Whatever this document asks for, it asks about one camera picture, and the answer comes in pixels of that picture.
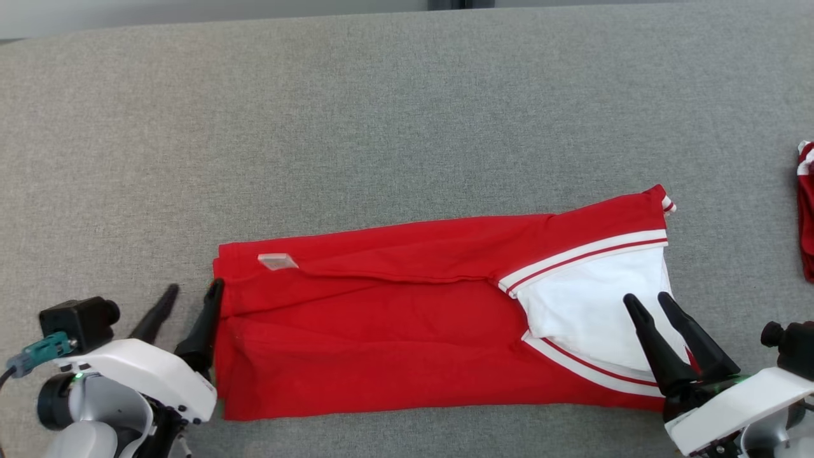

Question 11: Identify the red white-striped garment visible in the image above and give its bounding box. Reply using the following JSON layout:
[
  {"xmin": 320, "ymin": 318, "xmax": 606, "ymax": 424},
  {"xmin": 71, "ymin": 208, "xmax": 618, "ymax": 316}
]
[
  {"xmin": 796, "ymin": 140, "xmax": 814, "ymax": 284},
  {"xmin": 212, "ymin": 184, "xmax": 700, "ymax": 422}
]

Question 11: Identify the teal left camera connector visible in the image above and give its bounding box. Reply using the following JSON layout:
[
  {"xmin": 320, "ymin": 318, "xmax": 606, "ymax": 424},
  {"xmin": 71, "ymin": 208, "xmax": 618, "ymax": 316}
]
[{"xmin": 6, "ymin": 331, "xmax": 76, "ymax": 379}]

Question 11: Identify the grey metal partition post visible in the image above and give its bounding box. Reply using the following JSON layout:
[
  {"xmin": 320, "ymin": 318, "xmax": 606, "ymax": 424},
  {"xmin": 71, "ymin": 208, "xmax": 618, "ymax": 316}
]
[{"xmin": 427, "ymin": 0, "xmax": 497, "ymax": 11}]

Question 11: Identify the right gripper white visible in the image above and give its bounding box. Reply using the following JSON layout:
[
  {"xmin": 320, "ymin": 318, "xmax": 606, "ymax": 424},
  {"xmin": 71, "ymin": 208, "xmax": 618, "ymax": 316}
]
[{"xmin": 623, "ymin": 291, "xmax": 814, "ymax": 457}]

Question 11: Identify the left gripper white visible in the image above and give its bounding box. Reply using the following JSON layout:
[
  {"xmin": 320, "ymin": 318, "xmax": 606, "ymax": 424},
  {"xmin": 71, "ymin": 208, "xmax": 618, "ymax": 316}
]
[{"xmin": 54, "ymin": 278, "xmax": 225, "ymax": 425}]

